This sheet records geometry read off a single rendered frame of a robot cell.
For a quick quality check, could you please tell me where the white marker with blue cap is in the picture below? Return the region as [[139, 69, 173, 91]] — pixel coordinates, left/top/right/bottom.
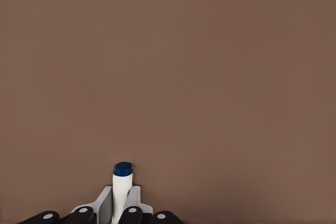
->
[[111, 162, 134, 224]]

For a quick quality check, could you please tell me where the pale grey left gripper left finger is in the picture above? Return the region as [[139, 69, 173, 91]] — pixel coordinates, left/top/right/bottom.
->
[[59, 185, 115, 224]]

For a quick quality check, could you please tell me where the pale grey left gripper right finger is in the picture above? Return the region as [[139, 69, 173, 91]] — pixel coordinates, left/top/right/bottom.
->
[[118, 185, 154, 224]]

